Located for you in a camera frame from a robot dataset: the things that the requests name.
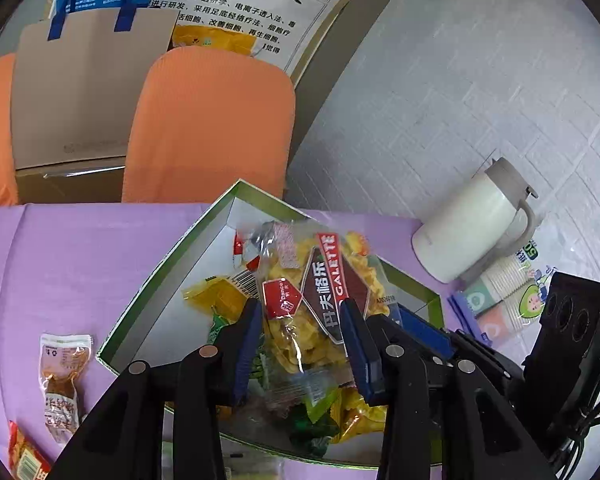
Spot galette chips bag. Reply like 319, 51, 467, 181
249, 220, 393, 374

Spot paper cups in plastic bag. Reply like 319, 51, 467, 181
449, 240, 556, 346

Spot red orange snack pack barcode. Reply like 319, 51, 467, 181
8, 420, 50, 480

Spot clear brown meat snack pack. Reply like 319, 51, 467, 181
38, 334, 93, 445

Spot white thermos jug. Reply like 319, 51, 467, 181
412, 157, 538, 283

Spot green cardboard box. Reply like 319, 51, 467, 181
96, 179, 446, 469

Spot yellow snack bag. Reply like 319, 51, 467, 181
183, 276, 248, 323

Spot red white snack packet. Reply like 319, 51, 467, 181
233, 231, 262, 273

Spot right orange chair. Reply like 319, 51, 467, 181
122, 47, 296, 204

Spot white poster chinese text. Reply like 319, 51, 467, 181
150, 0, 348, 82

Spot black cable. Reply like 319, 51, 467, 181
549, 358, 600, 478

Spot brown paper bag blue handles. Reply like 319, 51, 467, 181
10, 3, 178, 169

